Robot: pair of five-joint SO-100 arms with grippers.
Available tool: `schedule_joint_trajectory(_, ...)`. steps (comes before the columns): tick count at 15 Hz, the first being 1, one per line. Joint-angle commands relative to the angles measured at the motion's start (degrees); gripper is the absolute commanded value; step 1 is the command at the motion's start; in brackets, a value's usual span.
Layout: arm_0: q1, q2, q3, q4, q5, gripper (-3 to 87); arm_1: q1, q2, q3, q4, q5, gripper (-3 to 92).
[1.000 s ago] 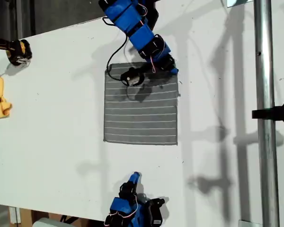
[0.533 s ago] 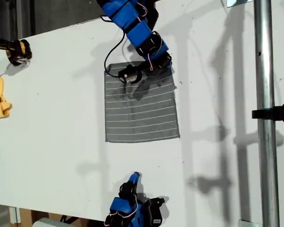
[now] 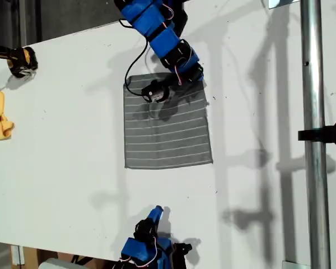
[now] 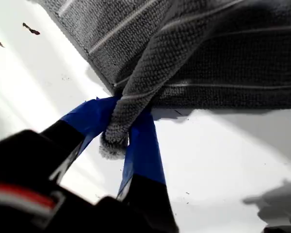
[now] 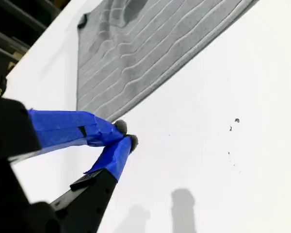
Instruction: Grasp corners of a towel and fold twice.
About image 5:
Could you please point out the dark storage shelf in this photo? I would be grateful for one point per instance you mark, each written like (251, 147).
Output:
(19, 24)

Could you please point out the grey striped towel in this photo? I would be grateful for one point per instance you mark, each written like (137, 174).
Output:
(148, 60)

